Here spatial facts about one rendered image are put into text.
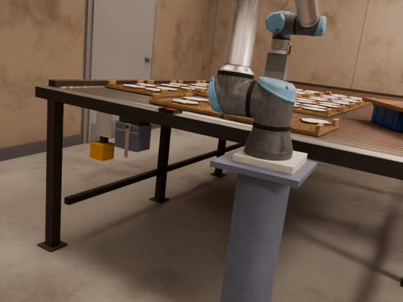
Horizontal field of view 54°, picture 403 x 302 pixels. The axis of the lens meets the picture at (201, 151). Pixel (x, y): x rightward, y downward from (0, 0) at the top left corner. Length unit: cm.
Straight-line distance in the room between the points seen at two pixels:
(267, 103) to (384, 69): 534
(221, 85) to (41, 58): 323
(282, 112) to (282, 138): 8
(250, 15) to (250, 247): 71
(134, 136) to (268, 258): 85
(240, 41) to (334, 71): 532
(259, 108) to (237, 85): 10
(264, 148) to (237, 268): 40
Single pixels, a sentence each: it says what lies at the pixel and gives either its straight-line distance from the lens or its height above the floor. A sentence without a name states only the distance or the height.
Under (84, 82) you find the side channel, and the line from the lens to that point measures 245.
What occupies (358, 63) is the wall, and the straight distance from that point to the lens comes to 648.
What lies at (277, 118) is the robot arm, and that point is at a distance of 118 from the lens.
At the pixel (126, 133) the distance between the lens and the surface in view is 183.
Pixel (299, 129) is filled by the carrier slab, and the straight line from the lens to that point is 157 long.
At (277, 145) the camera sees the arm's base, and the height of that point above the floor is 94.
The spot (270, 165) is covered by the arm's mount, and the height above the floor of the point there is 88.
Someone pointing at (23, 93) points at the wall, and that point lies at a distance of 418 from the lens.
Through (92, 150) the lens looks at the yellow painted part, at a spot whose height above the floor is 66.
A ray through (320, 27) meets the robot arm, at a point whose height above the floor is 132.
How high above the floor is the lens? 118
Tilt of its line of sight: 14 degrees down
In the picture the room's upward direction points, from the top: 6 degrees clockwise
